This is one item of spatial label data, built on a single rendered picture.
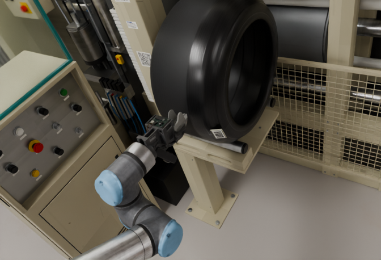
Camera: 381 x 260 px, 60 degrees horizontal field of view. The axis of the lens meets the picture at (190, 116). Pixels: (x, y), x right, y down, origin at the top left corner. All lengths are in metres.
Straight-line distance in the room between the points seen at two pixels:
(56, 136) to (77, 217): 0.43
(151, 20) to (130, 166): 0.60
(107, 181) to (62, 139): 0.72
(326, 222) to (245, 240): 0.49
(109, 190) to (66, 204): 0.78
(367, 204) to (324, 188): 0.25
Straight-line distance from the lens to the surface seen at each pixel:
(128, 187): 0.92
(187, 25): 1.10
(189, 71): 1.04
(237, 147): 1.33
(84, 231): 1.83
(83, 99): 1.60
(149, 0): 1.29
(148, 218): 0.93
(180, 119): 1.06
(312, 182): 2.33
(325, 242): 2.13
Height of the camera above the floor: 1.93
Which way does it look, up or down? 42 degrees down
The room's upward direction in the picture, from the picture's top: 19 degrees counter-clockwise
